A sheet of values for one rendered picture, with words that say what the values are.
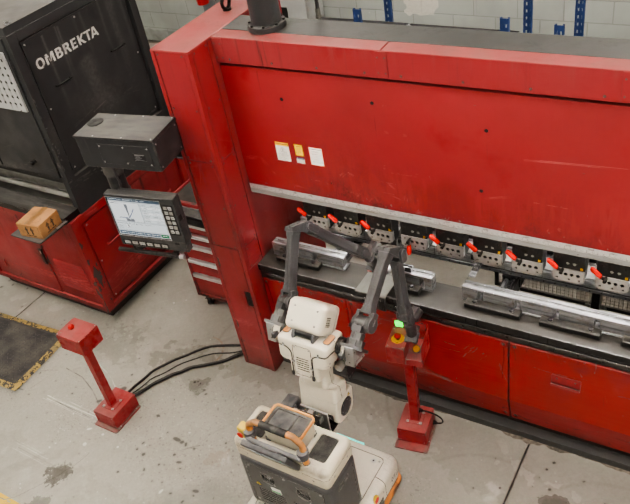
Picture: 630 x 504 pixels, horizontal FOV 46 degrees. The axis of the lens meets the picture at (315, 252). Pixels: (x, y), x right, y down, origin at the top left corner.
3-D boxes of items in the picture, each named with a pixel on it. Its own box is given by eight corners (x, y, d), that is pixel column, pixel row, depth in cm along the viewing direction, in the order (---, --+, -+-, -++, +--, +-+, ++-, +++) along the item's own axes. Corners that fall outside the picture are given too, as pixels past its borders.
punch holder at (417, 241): (401, 246, 403) (399, 221, 393) (408, 236, 408) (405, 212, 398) (427, 251, 396) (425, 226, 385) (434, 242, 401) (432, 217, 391)
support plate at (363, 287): (354, 291, 408) (354, 290, 407) (376, 262, 425) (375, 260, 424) (384, 299, 399) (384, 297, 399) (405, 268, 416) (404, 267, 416)
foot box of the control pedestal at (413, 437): (394, 447, 444) (392, 434, 437) (405, 414, 461) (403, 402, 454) (427, 454, 437) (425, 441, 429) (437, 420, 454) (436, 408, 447)
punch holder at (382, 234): (368, 239, 412) (365, 214, 402) (375, 230, 417) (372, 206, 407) (393, 244, 405) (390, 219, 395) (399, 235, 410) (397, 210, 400)
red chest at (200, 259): (200, 307, 571) (164, 200, 510) (237, 267, 603) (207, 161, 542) (254, 323, 547) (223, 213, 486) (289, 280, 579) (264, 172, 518)
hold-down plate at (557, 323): (538, 325, 383) (538, 321, 381) (541, 318, 386) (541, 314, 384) (599, 340, 369) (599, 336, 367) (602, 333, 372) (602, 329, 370)
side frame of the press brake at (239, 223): (245, 362, 518) (148, 49, 377) (306, 285, 572) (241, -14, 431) (275, 372, 506) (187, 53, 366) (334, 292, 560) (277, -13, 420)
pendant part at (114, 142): (120, 259, 446) (70, 135, 394) (142, 234, 464) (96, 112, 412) (194, 269, 427) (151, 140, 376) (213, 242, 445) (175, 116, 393)
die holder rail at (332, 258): (274, 253, 464) (271, 241, 459) (279, 248, 468) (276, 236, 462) (345, 271, 441) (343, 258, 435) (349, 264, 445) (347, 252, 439)
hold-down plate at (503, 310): (463, 307, 402) (463, 303, 400) (467, 300, 405) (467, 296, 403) (519, 321, 388) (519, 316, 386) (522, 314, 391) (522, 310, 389)
